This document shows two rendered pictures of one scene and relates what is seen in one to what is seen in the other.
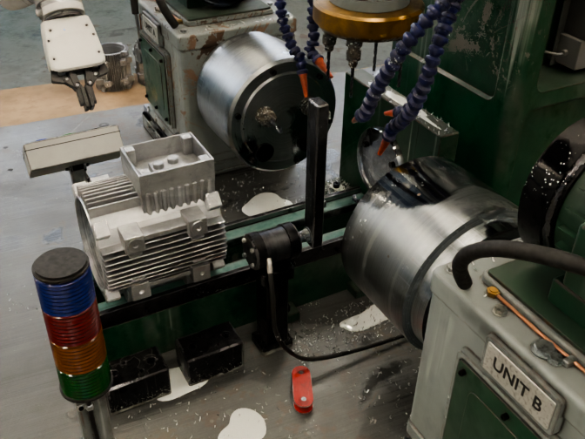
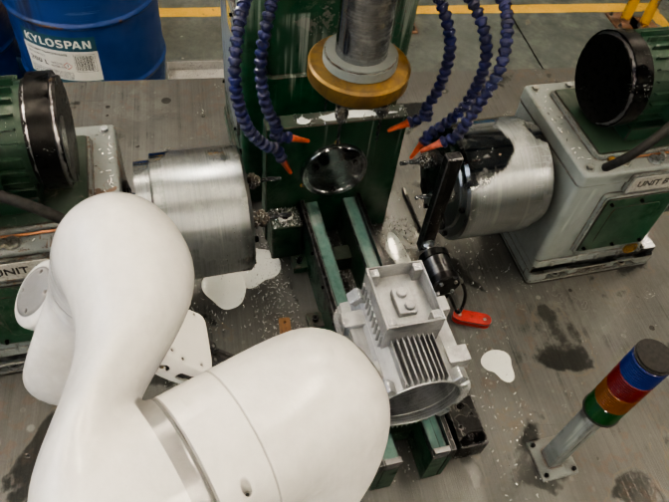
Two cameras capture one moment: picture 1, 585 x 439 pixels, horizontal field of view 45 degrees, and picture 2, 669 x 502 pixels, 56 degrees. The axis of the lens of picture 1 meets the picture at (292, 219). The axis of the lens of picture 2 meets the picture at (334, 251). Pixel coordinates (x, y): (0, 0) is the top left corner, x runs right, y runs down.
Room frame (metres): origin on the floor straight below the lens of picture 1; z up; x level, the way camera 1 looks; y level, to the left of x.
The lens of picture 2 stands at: (1.01, 0.81, 1.99)
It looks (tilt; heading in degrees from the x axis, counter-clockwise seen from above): 52 degrees down; 277
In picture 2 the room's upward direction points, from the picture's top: 9 degrees clockwise
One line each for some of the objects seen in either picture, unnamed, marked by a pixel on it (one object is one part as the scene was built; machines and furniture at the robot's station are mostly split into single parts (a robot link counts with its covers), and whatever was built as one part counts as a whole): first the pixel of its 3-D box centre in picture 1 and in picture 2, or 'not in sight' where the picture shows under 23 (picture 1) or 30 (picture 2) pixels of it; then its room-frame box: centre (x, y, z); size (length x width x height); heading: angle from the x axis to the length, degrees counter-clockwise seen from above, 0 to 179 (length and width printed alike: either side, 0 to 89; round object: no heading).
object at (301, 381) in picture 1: (302, 388); (471, 319); (0.79, -0.02, 0.81); 0.09 x 0.03 x 0.02; 4
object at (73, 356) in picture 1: (77, 343); (618, 391); (0.59, 0.25, 1.10); 0.06 x 0.06 x 0.04
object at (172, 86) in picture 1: (212, 74); (44, 251); (1.64, 0.20, 0.99); 0.35 x 0.31 x 0.37; 29
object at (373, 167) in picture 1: (379, 165); (334, 171); (1.16, -0.16, 1.02); 0.15 x 0.02 x 0.15; 29
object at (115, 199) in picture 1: (150, 227); (398, 353); (0.94, 0.23, 1.02); 0.20 x 0.19 x 0.19; 119
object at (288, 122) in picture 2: (404, 176); (326, 164); (1.19, -0.22, 0.97); 0.30 x 0.11 x 0.34; 29
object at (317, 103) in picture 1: (314, 177); (438, 205); (0.94, -0.03, 1.12); 0.04 x 0.03 x 0.26; 119
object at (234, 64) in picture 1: (254, 91); (170, 216); (1.43, 0.09, 1.04); 0.37 x 0.25 x 0.25; 29
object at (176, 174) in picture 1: (168, 172); (401, 305); (0.96, 0.20, 1.11); 0.12 x 0.11 x 0.07; 119
